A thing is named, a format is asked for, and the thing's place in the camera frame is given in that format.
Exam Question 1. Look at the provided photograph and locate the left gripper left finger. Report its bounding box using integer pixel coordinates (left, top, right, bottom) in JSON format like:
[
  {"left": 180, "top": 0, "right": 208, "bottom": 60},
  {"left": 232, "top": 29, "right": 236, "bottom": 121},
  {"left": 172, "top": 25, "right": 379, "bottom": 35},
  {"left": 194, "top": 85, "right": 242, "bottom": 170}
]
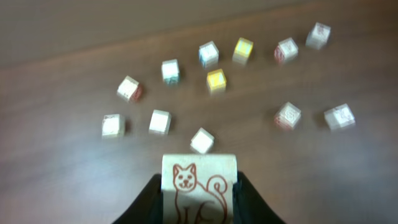
[{"left": 113, "top": 174, "right": 163, "bottom": 224}]

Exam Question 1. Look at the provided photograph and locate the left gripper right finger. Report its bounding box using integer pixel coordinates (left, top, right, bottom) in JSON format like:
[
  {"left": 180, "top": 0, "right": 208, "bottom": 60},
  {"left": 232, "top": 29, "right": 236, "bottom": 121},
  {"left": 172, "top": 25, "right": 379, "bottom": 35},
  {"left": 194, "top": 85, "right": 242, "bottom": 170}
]
[{"left": 233, "top": 171, "right": 285, "bottom": 224}]

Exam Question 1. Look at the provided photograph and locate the block with dog drawing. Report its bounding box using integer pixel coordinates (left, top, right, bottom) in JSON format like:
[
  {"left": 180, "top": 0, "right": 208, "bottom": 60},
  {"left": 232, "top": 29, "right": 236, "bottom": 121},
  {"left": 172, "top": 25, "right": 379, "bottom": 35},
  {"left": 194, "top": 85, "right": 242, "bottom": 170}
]
[{"left": 161, "top": 154, "right": 238, "bottom": 224}]

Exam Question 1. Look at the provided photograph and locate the block with shell drawing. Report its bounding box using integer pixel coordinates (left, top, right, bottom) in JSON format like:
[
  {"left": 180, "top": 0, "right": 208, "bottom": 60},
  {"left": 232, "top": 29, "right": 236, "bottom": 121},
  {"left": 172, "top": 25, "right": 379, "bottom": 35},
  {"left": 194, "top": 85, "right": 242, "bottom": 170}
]
[{"left": 190, "top": 128, "right": 215, "bottom": 154}]

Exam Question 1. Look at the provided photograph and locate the block red W side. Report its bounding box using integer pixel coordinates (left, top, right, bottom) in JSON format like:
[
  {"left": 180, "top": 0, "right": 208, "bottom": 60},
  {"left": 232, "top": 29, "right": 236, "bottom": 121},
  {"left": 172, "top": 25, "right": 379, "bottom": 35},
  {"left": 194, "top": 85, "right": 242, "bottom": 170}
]
[{"left": 149, "top": 110, "right": 172, "bottom": 134}]

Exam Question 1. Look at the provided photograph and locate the yellow side block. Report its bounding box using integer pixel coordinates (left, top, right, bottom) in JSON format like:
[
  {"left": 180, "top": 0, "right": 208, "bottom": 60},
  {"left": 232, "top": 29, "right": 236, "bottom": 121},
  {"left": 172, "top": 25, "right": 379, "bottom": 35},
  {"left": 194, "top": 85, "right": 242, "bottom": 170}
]
[{"left": 101, "top": 114, "right": 126, "bottom": 139}]

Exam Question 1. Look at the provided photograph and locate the block with number eight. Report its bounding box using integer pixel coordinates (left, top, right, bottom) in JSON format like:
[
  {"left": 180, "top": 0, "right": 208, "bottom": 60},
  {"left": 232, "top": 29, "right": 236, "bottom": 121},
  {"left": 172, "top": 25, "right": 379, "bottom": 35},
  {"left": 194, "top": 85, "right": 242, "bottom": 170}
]
[{"left": 274, "top": 102, "right": 302, "bottom": 130}]

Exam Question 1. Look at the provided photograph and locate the block with red M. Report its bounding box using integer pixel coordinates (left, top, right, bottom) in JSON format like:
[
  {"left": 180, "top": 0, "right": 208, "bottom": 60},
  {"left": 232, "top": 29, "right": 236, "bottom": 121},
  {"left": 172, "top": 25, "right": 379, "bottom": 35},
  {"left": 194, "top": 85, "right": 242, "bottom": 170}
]
[{"left": 116, "top": 76, "right": 143, "bottom": 102}]

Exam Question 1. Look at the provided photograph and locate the yellow block lower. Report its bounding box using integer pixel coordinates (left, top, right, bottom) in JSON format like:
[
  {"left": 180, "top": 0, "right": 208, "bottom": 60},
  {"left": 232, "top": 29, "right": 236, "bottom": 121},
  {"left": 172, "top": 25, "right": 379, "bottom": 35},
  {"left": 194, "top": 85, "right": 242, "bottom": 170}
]
[{"left": 206, "top": 69, "right": 226, "bottom": 94}]

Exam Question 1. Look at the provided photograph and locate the block with red I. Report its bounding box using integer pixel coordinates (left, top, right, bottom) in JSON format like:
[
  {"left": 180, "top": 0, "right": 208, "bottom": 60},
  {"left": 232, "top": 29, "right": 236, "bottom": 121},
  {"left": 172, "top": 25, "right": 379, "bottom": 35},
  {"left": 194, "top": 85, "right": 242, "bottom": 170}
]
[{"left": 324, "top": 104, "right": 356, "bottom": 131}]

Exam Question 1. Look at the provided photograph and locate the block with green A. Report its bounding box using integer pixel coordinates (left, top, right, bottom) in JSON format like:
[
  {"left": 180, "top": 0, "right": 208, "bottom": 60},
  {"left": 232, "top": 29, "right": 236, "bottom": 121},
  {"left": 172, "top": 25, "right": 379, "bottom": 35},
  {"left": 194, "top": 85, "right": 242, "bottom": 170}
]
[{"left": 161, "top": 59, "right": 180, "bottom": 85}]

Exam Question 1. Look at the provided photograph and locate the yellow top block upper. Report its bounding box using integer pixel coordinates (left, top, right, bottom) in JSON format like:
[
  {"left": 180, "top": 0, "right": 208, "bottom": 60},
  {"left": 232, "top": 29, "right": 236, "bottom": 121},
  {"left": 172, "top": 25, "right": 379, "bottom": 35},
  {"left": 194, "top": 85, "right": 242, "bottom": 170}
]
[{"left": 232, "top": 37, "right": 254, "bottom": 65}]

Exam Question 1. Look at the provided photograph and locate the white block top row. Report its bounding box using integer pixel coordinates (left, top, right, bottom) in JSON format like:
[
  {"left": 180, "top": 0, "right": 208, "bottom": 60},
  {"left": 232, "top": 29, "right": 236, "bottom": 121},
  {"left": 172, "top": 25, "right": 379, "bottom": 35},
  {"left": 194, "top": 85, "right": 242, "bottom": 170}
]
[{"left": 198, "top": 41, "right": 219, "bottom": 68}]

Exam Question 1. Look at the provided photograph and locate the block red side top row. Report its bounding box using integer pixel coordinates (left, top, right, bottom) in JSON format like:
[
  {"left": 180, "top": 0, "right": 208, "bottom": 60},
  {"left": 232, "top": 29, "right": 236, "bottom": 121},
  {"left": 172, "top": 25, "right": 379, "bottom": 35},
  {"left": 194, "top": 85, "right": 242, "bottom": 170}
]
[{"left": 274, "top": 37, "right": 299, "bottom": 64}]

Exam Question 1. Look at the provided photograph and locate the white block far right top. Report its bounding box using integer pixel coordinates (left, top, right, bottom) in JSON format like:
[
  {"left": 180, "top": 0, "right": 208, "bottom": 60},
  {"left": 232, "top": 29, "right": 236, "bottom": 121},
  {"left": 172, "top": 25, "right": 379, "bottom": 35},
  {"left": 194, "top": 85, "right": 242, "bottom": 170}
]
[{"left": 305, "top": 22, "right": 331, "bottom": 50}]

